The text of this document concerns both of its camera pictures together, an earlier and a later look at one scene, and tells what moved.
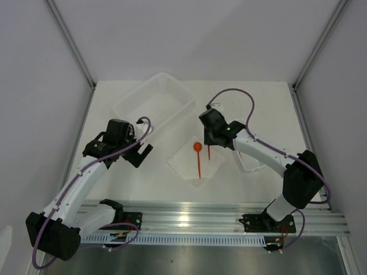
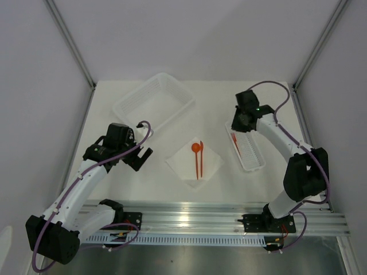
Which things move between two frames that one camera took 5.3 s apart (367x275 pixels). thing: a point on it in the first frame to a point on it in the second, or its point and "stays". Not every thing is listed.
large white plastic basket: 158,101 stays
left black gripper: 135,158 stays
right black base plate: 265,223 stays
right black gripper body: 209,137 to 237,123
